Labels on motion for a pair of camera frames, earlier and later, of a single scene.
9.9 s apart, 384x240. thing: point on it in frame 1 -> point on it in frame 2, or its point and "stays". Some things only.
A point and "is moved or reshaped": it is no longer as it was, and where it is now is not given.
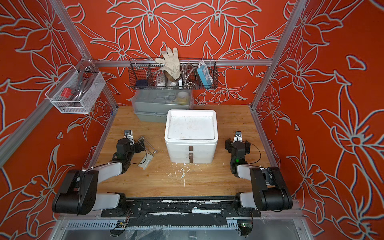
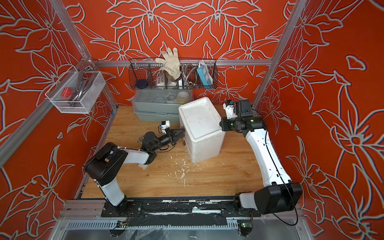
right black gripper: (230, 144) -> (224, 127)
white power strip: (160, 80) stays
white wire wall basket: (75, 91) stays
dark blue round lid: (141, 82) stays
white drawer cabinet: (191, 135) is moved or reshaped
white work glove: (172, 65) stays
